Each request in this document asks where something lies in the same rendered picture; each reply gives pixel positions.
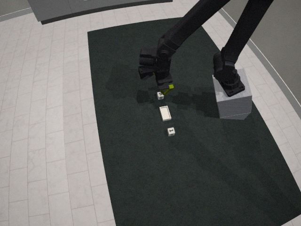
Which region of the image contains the white number cube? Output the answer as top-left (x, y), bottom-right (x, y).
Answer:
top-left (167, 128), bottom-right (175, 136)
top-left (157, 92), bottom-right (164, 100)

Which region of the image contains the beige open-top tray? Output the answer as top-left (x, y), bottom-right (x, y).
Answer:
top-left (159, 106), bottom-right (171, 121)

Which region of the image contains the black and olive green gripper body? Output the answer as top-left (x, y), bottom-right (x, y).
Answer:
top-left (156, 67), bottom-right (173, 90)

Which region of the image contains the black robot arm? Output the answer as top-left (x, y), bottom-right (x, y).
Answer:
top-left (138, 0), bottom-right (274, 97)

